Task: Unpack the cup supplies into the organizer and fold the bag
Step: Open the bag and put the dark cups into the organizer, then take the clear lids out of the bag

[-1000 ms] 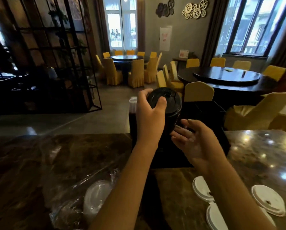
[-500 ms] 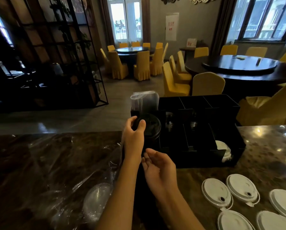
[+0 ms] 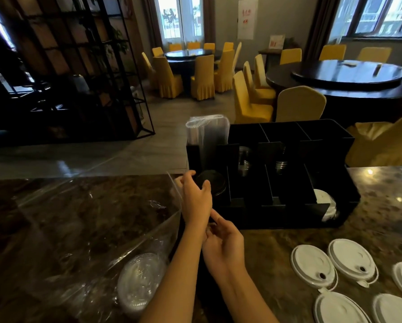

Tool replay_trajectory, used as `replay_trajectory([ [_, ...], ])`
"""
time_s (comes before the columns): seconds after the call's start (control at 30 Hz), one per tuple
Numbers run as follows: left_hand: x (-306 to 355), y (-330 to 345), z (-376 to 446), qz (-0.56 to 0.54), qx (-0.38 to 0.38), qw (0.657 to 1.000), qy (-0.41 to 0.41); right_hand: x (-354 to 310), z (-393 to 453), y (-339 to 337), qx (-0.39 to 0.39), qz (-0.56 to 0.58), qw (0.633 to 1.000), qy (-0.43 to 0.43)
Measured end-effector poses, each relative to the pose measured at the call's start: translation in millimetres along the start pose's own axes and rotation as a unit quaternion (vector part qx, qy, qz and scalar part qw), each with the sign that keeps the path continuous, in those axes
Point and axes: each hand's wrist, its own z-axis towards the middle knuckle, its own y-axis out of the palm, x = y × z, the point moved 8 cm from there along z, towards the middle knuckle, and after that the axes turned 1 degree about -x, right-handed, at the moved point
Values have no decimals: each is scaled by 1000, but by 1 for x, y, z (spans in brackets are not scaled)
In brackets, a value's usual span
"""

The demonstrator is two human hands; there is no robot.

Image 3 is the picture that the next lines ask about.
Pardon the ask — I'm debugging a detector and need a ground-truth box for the person's left hand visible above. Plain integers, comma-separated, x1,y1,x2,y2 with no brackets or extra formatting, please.
175,170,212,233

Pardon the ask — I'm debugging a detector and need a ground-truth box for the person's right hand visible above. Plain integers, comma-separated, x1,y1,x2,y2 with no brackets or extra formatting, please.
202,209,246,284

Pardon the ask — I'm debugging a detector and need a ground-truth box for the stack of black cup lids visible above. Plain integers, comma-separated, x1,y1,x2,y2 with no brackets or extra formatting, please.
196,169,227,197

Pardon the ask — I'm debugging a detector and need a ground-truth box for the person's right forearm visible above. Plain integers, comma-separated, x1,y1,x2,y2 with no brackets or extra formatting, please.
218,269,280,323

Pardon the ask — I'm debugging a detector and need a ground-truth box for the person's left forearm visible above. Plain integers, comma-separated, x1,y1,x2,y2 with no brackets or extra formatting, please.
139,228,210,323

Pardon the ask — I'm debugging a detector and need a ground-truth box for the stack of clear dome lids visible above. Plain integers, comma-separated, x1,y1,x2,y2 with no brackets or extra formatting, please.
275,154,288,175

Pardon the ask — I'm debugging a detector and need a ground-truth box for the bagged stack of clear lids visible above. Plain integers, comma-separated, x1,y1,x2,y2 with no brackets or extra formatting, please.
116,253,168,317

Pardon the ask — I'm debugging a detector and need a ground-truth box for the black compartment organizer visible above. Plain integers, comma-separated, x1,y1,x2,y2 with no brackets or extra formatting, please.
186,119,361,230

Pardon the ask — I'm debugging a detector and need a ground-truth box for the group of yellow covered chairs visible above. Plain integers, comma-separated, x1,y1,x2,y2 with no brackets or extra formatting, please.
141,41,243,101
233,44,402,167

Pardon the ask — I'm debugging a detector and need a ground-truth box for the stack of white lids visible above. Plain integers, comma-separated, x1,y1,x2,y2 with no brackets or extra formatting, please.
313,189,338,223

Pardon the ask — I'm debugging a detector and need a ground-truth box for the clear plastic bag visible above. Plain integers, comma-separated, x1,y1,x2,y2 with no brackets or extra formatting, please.
14,171,184,323

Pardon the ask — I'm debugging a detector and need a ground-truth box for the small dark round table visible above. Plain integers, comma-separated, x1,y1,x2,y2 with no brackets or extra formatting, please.
165,48,222,95

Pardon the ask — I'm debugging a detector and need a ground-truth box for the dark side table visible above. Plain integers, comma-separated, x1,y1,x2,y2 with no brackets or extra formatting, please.
258,48,283,75

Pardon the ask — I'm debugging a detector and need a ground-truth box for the tabletop sign card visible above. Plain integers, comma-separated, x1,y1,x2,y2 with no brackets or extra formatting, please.
268,34,286,50

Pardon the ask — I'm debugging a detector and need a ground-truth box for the green potted plant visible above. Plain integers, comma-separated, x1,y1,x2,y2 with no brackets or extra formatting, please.
109,26,130,55

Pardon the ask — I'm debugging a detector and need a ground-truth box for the large dark round table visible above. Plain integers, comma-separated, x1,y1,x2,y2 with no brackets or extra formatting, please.
265,60,402,129

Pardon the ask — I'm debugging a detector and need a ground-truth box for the black metal shelf divider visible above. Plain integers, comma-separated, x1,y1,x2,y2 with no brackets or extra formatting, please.
0,0,156,147

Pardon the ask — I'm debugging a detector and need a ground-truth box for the dark round turntable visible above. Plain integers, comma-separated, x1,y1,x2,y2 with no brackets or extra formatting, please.
291,60,402,91

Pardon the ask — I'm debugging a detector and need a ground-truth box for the brown curtain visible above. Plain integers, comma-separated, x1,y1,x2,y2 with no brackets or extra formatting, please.
303,0,340,61

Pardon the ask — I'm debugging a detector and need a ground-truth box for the window with white frame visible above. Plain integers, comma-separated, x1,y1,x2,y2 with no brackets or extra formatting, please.
153,0,205,43

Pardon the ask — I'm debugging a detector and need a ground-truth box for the white wall poster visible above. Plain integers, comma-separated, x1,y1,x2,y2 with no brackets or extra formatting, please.
237,0,259,40

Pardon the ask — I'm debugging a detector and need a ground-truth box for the window with dark frame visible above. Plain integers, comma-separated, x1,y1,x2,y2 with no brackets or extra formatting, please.
341,0,402,39

